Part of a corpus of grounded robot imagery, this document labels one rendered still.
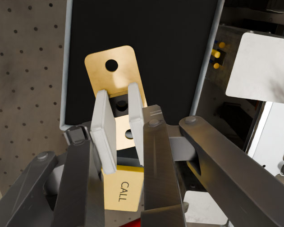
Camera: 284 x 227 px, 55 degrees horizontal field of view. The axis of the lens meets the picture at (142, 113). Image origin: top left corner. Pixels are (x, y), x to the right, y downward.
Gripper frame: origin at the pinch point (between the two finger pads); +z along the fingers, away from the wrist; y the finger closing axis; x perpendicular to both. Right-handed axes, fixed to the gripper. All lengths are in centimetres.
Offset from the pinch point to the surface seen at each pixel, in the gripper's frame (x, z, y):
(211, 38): 2.2, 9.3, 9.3
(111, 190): -12.7, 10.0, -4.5
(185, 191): -24.2, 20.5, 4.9
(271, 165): -27.8, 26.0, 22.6
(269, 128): -19.4, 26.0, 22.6
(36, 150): -27, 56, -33
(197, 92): -2.9, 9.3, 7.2
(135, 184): -12.6, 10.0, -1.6
